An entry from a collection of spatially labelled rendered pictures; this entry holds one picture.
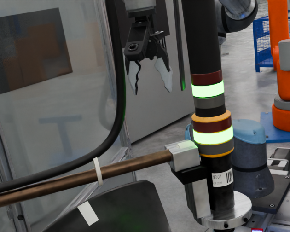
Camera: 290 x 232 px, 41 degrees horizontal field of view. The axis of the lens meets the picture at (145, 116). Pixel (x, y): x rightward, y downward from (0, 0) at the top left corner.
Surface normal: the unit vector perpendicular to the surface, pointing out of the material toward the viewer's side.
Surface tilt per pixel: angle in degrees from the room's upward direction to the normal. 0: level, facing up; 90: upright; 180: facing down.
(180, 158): 90
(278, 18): 96
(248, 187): 73
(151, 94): 90
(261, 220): 0
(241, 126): 8
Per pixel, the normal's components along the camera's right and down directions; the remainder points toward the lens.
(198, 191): 0.27, 0.25
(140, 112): 0.70, 0.10
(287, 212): -0.16, -0.94
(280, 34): -0.26, 0.43
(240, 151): -0.49, 0.33
